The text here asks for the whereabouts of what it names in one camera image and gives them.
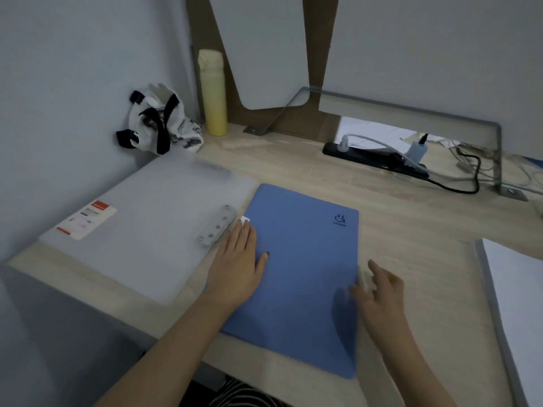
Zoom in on person's right hand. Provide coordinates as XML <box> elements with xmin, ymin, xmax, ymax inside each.
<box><xmin>348</xmin><ymin>259</ymin><xmax>415</xmax><ymax>346</ymax></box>

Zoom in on person's left hand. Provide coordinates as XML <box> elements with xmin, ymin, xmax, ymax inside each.
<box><xmin>202</xmin><ymin>220</ymin><xmax>270</xmax><ymax>312</ymax></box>

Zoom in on metal clip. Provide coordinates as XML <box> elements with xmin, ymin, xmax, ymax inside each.
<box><xmin>195</xmin><ymin>203</ymin><xmax>238</xmax><ymax>246</ymax></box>

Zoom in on blue folder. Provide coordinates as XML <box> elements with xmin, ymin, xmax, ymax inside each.
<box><xmin>205</xmin><ymin>183</ymin><xmax>360</xmax><ymax>380</ymax></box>

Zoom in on transparent folder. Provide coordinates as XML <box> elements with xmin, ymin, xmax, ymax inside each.
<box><xmin>38</xmin><ymin>152</ymin><xmax>260</xmax><ymax>306</ymax></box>

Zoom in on stack of white paper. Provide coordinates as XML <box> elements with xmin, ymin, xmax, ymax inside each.
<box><xmin>474</xmin><ymin>237</ymin><xmax>543</xmax><ymax>407</ymax></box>

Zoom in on person's left forearm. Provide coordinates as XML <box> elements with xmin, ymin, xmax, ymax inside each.
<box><xmin>95</xmin><ymin>292</ymin><xmax>232</xmax><ymax>407</ymax></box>

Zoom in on person's right forearm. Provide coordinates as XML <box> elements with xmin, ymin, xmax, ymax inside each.
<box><xmin>381</xmin><ymin>330</ymin><xmax>457</xmax><ymax>407</ymax></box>

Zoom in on striped trousers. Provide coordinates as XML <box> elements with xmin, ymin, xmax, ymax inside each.
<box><xmin>178</xmin><ymin>375</ymin><xmax>294</xmax><ymax>407</ymax></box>

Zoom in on white black printed bag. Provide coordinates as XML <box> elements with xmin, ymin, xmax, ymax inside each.
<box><xmin>116</xmin><ymin>83</ymin><xmax>205</xmax><ymax>156</ymax></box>

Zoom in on white charger adapter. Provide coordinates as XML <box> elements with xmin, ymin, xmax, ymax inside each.
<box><xmin>407</xmin><ymin>134</ymin><xmax>429</xmax><ymax>164</ymax></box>

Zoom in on black power strip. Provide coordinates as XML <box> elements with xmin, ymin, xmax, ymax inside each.
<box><xmin>322</xmin><ymin>141</ymin><xmax>430</xmax><ymax>179</ymax></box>

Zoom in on loose white papers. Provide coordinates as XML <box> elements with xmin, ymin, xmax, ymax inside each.
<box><xmin>339</xmin><ymin>116</ymin><xmax>459</xmax><ymax>151</ymax></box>

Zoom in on yellow bottle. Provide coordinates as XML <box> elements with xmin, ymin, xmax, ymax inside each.
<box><xmin>197</xmin><ymin>49</ymin><xmax>229</xmax><ymax>137</ymax></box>

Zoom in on white rounded board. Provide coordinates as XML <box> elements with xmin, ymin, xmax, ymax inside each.
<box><xmin>206</xmin><ymin>0</ymin><xmax>309</xmax><ymax>111</ymax></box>

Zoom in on brown cardboard board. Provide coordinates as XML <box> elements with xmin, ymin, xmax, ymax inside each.
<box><xmin>184</xmin><ymin>0</ymin><xmax>342</xmax><ymax>142</ymax></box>

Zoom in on large white board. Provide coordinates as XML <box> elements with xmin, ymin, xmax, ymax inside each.
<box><xmin>318</xmin><ymin>0</ymin><xmax>543</xmax><ymax>159</ymax></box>

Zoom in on tangle of white cables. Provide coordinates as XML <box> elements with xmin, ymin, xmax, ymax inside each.
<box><xmin>449</xmin><ymin>141</ymin><xmax>543</xmax><ymax>217</ymax></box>

